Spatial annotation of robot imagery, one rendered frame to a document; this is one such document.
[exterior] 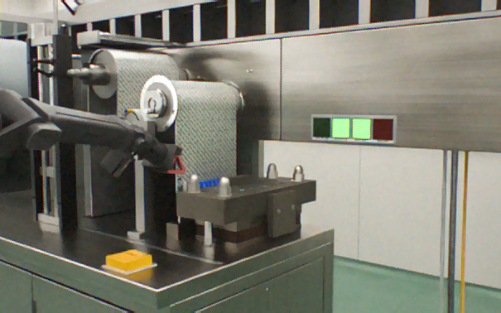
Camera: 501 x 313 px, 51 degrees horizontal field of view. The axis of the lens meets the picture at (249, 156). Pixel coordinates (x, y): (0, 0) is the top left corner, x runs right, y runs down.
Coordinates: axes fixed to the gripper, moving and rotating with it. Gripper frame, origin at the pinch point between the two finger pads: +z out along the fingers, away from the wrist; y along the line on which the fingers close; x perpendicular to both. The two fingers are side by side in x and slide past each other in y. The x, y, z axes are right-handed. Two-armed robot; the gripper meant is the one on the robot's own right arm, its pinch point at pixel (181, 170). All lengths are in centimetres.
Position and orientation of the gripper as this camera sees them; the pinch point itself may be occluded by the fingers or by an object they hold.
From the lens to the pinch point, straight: 138.0
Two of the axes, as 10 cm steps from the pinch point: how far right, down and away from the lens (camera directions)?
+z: 5.3, 4.5, 7.2
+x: 3.3, -8.9, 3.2
